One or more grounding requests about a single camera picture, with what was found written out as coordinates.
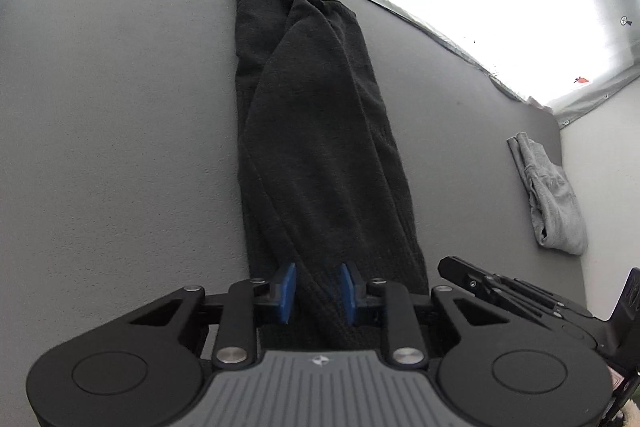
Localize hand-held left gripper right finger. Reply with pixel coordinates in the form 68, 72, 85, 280
339, 262, 513, 368

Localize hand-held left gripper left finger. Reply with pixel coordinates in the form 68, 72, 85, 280
126, 262, 298, 369

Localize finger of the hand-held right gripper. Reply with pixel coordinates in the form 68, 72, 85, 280
440, 256, 597, 320
437, 263, 563, 319

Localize black long-sleeve sweater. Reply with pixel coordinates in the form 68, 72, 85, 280
234, 0, 431, 350

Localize beige fluffy rug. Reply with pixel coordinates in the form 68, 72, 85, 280
612, 407, 640, 427

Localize folded grey garment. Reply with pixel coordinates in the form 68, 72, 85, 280
506, 132, 589, 257

